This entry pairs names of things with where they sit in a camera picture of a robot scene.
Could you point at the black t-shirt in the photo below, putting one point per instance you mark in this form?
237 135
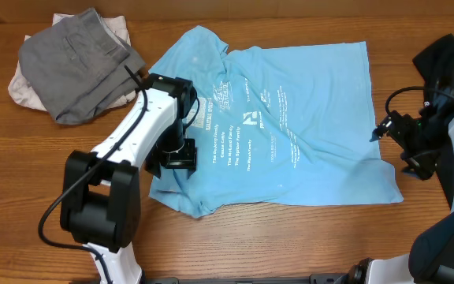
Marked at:
447 63

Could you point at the beige folded garment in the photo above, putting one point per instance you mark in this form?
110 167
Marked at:
23 94

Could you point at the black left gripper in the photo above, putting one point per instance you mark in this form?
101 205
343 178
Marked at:
187 159

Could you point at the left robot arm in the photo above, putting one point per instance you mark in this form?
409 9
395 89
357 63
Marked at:
101 208

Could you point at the light blue printed t-shirt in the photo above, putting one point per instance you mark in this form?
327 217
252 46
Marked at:
288 125

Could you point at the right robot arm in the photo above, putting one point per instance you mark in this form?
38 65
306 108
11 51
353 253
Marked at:
430 260

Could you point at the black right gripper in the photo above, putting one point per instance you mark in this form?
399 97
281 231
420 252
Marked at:
426 163

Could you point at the grey folded trousers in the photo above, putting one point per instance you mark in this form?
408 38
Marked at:
77 68

